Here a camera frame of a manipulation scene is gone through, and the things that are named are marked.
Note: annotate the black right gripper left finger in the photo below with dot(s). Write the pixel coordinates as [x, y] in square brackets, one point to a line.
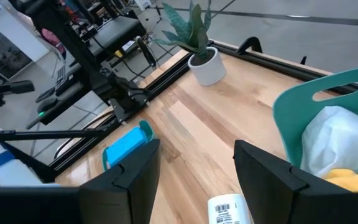
[126, 193]

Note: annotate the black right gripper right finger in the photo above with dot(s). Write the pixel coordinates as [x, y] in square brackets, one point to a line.
[266, 186]

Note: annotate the blue sponge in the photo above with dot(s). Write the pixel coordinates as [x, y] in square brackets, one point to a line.
[126, 144]

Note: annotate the white plastic bag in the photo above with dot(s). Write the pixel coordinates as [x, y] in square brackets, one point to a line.
[337, 140]

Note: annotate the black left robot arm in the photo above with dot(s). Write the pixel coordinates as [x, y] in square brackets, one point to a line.
[73, 46]

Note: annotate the white lotion bottle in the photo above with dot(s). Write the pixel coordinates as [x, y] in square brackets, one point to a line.
[228, 211]

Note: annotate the small green rectangular tray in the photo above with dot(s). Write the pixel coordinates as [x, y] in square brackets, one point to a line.
[146, 127]

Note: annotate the power hub with green light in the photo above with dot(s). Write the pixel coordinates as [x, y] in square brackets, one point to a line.
[42, 114]

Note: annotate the snake plant in white pot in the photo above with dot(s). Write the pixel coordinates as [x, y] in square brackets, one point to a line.
[208, 70]

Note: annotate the dark grey side cart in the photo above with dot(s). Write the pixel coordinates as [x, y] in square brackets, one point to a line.
[117, 34]

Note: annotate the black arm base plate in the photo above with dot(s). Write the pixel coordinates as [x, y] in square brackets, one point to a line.
[124, 113]

